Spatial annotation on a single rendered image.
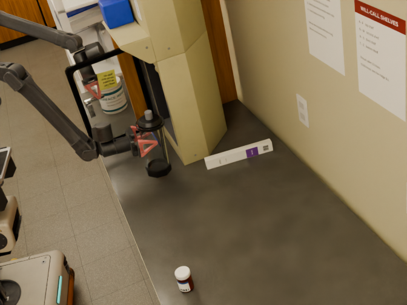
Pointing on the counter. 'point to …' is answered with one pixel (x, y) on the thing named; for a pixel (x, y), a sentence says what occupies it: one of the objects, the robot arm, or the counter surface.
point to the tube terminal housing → (185, 74)
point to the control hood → (133, 41)
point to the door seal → (95, 62)
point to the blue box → (115, 13)
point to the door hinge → (149, 87)
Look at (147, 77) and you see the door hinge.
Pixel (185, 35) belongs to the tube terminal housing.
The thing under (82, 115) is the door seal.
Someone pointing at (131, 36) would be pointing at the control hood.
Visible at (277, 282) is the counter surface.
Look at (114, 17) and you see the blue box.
